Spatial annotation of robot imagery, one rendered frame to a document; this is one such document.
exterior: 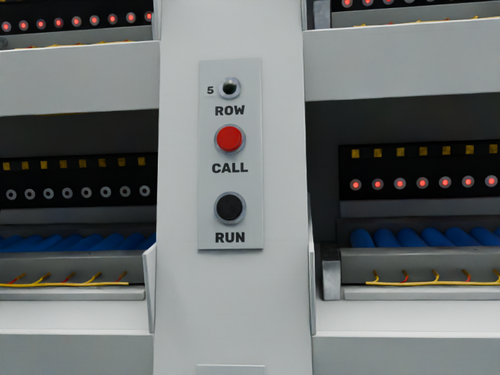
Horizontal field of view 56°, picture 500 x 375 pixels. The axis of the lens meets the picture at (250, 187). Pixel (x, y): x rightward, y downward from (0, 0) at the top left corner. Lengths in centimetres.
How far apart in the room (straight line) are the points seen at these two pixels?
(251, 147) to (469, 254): 17
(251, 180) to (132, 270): 14
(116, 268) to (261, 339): 14
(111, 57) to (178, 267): 15
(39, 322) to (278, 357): 16
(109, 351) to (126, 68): 18
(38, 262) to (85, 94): 14
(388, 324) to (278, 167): 11
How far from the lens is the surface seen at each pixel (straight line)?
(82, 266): 39
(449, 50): 33
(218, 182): 29
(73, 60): 36
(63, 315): 35
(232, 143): 29
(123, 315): 34
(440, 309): 33
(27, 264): 42
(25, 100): 37
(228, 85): 31
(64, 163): 51
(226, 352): 30
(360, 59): 32
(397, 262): 36
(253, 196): 29
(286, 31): 32
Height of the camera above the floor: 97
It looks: 9 degrees up
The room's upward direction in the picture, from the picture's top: 1 degrees counter-clockwise
